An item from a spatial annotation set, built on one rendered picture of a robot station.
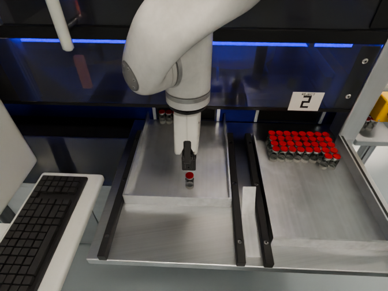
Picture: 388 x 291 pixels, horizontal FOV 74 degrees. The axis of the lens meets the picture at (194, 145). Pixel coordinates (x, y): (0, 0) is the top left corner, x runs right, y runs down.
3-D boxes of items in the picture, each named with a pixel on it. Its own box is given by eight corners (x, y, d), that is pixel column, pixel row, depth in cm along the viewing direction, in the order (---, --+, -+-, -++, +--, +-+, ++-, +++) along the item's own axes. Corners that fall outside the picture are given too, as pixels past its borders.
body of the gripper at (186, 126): (171, 84, 53) (174, 126, 60) (164, 112, 45) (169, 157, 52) (207, 84, 52) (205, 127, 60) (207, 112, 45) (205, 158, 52)
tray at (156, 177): (148, 119, 88) (147, 111, 86) (224, 121, 87) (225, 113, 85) (125, 203, 63) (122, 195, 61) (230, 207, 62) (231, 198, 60)
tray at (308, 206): (251, 140, 80) (253, 131, 78) (335, 142, 79) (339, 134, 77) (269, 245, 55) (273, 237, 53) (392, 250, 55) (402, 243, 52)
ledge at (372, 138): (338, 118, 91) (340, 114, 90) (375, 119, 91) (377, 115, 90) (354, 145, 81) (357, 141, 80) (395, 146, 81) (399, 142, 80)
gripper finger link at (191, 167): (181, 146, 56) (182, 168, 60) (179, 157, 53) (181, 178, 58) (196, 147, 55) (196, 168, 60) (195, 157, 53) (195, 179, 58)
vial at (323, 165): (317, 164, 73) (323, 152, 69) (325, 164, 73) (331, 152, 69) (320, 170, 71) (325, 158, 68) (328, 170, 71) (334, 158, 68)
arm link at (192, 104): (168, 75, 51) (168, 88, 53) (161, 99, 44) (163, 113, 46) (210, 75, 51) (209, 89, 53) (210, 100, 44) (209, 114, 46)
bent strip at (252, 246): (239, 200, 64) (242, 185, 60) (252, 201, 64) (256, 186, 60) (246, 257, 54) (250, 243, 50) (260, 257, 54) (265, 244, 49)
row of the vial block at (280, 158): (268, 156, 75) (271, 145, 72) (330, 159, 74) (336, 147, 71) (269, 162, 73) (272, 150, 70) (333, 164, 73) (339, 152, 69)
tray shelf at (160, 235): (135, 123, 89) (134, 119, 88) (338, 129, 87) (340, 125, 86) (88, 263, 55) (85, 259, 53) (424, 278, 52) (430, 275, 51)
